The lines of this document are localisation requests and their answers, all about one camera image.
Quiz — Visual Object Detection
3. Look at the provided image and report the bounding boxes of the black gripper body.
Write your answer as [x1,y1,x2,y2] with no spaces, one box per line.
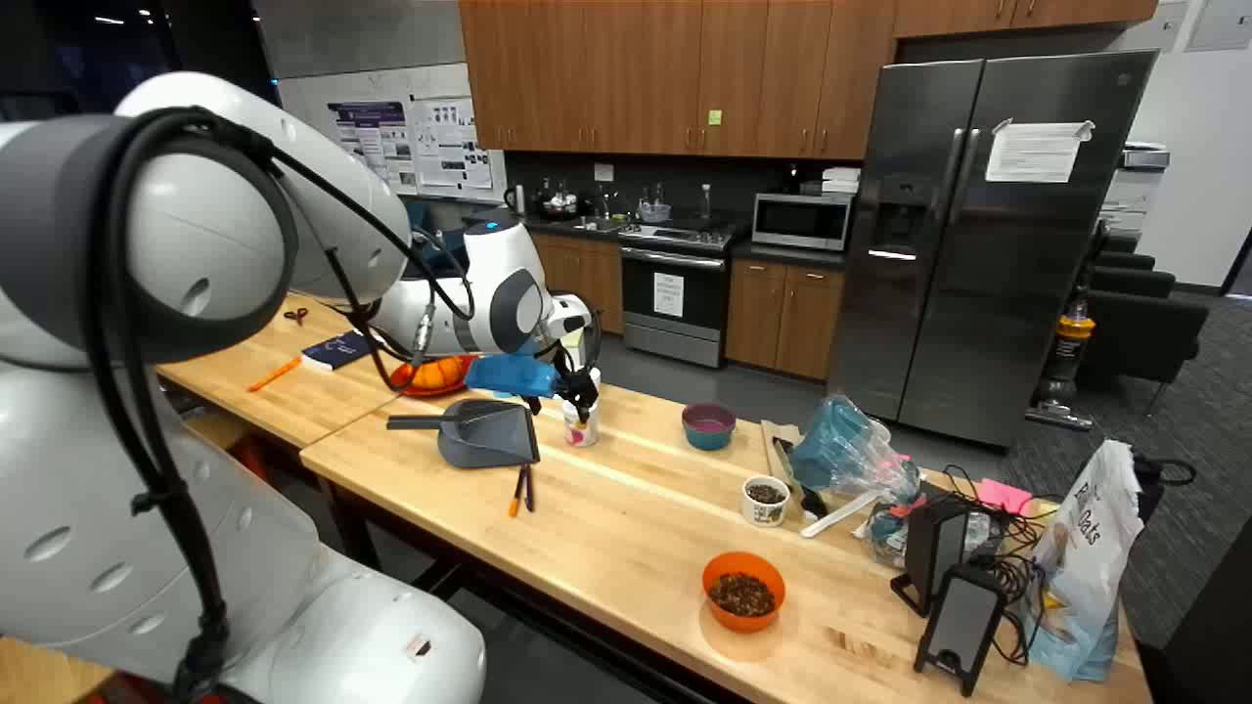
[554,330,608,401]

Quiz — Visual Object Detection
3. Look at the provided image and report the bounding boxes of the teal and purple bowl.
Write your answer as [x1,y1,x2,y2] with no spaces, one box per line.
[679,401,744,458]

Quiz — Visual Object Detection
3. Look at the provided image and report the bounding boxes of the orange bowl with food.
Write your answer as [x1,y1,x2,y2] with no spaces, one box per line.
[702,548,790,638]

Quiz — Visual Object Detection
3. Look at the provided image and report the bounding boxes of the white labelled yogurt container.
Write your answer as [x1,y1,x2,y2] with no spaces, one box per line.
[560,394,602,456]

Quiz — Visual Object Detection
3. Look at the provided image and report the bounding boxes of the brown narrow base cabinet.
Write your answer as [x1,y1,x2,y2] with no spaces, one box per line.
[530,226,630,341]

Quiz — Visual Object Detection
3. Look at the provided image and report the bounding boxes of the white oven door label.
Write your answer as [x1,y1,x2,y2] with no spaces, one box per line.
[649,268,689,325]

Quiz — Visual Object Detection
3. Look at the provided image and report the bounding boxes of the stainless steel oven range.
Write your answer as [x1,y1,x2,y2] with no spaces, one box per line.
[615,221,741,376]

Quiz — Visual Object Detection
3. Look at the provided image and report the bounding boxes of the red plate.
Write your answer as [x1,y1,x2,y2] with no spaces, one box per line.
[385,353,483,403]

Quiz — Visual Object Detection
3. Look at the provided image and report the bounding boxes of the small white cup dark contents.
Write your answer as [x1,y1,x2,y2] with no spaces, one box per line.
[741,475,793,531]

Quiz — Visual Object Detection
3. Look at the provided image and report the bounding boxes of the brown two-door base cabinet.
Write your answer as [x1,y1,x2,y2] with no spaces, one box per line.
[722,250,848,389]

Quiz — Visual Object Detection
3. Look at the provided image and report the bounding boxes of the dark blue book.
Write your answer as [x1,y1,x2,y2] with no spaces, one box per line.
[298,330,385,376]

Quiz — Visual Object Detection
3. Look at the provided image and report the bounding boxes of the blue plastic bag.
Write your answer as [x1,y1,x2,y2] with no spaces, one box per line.
[786,390,923,518]

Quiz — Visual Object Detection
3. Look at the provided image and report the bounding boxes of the silver microwave oven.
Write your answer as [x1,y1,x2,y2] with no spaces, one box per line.
[748,188,860,257]

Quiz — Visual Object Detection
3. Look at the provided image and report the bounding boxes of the white stick utensil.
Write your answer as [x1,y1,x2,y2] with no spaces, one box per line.
[800,489,885,543]

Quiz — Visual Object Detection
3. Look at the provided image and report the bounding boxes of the orange pencil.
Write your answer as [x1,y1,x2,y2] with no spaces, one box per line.
[243,357,308,401]

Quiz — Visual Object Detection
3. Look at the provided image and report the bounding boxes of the black speaker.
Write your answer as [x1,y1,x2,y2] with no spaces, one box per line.
[913,565,1009,701]
[889,483,980,624]

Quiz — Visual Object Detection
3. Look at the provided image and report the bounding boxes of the pink sticky notepad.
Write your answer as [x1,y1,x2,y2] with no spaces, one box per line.
[972,475,1040,526]

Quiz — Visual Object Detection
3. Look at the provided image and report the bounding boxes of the stainless steel refrigerator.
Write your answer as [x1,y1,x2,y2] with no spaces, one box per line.
[825,46,1163,456]

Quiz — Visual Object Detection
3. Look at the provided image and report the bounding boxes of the yellow upright vacuum cleaner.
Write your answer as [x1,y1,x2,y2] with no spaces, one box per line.
[1024,298,1105,435]

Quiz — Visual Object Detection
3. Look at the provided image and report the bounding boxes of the white paper sheet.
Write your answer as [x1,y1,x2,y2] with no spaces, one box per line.
[984,118,1100,191]

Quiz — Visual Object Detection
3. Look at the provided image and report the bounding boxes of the white printed paper bag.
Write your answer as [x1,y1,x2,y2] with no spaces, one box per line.
[1024,440,1150,688]

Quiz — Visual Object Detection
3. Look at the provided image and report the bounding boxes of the black sofa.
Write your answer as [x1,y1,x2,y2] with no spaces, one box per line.
[1076,222,1213,390]

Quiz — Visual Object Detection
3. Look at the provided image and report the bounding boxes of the brown cabinets above refrigerator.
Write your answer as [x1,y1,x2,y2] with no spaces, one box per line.
[894,0,1163,44]

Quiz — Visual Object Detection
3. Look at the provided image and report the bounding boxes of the white wall poster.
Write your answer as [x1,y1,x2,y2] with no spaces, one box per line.
[323,87,508,204]

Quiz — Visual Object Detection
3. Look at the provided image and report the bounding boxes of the wide brown wall cabinets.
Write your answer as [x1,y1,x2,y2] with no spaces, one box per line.
[456,0,900,165]

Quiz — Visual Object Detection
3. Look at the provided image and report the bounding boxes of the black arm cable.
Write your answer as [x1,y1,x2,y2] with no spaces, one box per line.
[84,105,479,697]

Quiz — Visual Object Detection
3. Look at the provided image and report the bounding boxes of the tangled black cables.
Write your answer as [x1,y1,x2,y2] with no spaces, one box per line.
[955,500,1065,675]

